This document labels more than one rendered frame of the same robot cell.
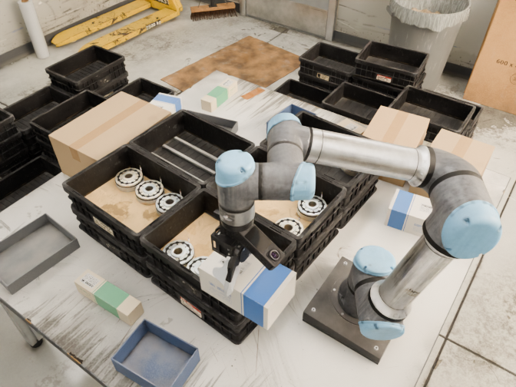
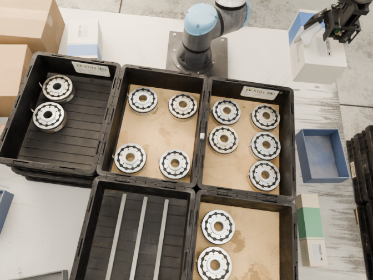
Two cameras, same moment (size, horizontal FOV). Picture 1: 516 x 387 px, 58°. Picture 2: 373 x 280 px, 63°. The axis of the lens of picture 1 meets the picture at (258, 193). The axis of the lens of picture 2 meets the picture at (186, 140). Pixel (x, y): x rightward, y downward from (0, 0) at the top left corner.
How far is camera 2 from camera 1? 1.43 m
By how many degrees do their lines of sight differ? 63
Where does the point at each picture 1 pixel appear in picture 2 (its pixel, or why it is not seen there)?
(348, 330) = (221, 56)
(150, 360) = (319, 165)
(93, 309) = not seen: hidden behind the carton
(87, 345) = (344, 216)
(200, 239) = (232, 174)
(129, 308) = (311, 198)
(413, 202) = (79, 43)
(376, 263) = (207, 11)
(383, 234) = not seen: hidden behind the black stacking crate
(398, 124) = not seen: outside the picture
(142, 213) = (241, 251)
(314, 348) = (239, 76)
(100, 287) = (315, 237)
